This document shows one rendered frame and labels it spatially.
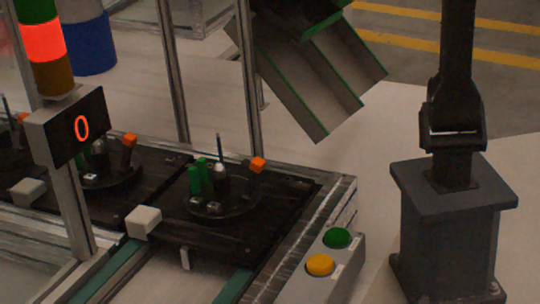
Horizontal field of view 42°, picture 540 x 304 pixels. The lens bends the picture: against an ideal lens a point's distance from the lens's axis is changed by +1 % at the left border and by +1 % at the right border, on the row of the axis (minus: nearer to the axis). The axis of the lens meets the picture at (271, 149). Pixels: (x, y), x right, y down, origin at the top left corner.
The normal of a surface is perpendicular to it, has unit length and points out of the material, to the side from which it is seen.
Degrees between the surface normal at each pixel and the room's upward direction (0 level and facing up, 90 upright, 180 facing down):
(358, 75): 45
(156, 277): 0
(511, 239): 0
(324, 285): 0
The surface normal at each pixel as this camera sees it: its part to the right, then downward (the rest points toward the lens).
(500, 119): -0.08, -0.85
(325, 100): 0.51, -0.43
